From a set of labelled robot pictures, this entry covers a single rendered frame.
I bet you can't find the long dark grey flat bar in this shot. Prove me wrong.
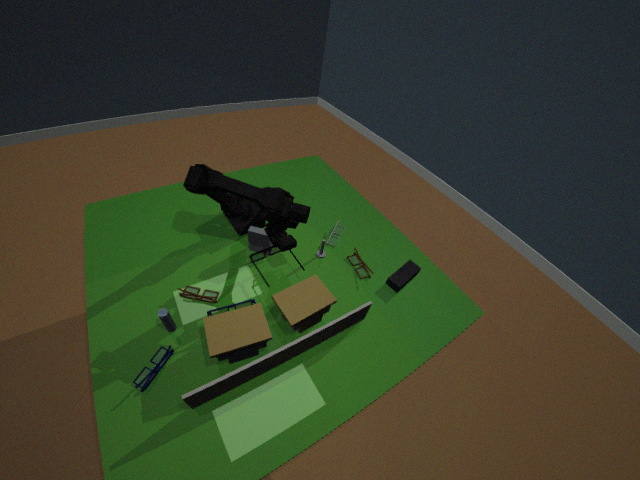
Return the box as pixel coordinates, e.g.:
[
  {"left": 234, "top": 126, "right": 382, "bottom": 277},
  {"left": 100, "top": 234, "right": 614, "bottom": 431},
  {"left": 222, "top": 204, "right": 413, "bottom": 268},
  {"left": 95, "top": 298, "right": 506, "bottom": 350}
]
[{"left": 182, "top": 301, "right": 372, "bottom": 409}]

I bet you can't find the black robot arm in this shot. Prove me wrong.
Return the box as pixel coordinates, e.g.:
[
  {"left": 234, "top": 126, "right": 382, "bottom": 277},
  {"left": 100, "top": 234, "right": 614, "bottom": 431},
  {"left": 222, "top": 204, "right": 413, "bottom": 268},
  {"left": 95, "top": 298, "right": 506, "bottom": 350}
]
[{"left": 184, "top": 164, "right": 310, "bottom": 229}]

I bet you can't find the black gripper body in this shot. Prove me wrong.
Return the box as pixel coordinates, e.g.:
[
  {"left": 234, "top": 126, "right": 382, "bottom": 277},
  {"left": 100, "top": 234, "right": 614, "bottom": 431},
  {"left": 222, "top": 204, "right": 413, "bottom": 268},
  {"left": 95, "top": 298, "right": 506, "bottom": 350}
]
[{"left": 258, "top": 211, "right": 297, "bottom": 252}]

